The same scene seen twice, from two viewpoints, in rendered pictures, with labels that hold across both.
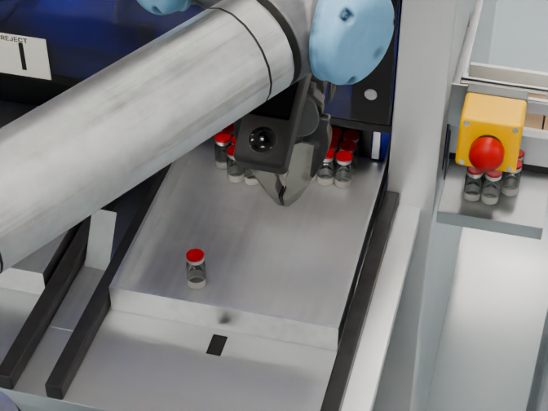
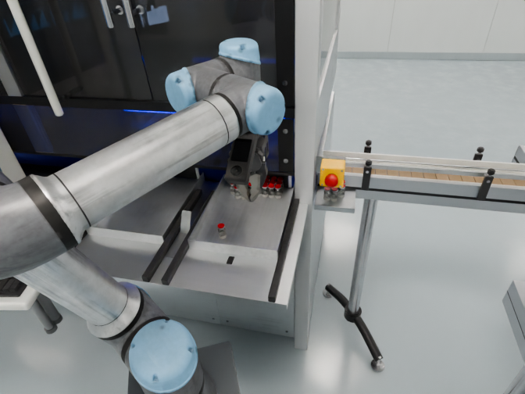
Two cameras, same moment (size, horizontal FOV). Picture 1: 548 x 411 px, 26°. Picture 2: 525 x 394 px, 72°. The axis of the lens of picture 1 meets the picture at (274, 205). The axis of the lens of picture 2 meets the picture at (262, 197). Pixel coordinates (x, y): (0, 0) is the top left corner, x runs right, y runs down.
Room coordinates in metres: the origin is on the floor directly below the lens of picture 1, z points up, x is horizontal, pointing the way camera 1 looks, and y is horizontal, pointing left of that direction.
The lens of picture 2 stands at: (0.19, -0.05, 1.62)
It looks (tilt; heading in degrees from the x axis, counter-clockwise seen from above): 37 degrees down; 1
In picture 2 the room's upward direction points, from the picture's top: 4 degrees counter-clockwise
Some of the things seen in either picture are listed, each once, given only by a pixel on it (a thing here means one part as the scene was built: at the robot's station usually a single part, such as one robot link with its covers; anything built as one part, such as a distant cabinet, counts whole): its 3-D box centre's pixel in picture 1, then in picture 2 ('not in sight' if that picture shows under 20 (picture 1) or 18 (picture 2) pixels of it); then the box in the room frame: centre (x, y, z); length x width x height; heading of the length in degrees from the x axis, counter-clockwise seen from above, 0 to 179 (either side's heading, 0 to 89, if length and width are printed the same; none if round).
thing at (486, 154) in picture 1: (487, 152); (331, 180); (1.08, -0.25, 0.99); 0.04 x 0.04 x 0.04; 75
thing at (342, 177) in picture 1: (282, 160); (255, 189); (1.18, -0.01, 0.90); 0.18 x 0.02 x 0.05; 76
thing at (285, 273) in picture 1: (261, 219); (247, 211); (1.08, 0.02, 0.90); 0.34 x 0.26 x 0.04; 166
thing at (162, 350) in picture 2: not in sight; (166, 361); (0.56, 0.16, 0.96); 0.13 x 0.12 x 0.14; 43
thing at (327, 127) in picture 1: (305, 135); (256, 171); (0.88, -0.03, 1.18); 0.05 x 0.02 x 0.09; 76
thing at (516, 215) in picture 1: (495, 190); (335, 196); (1.16, -0.28, 0.87); 0.14 x 0.13 x 0.02; 165
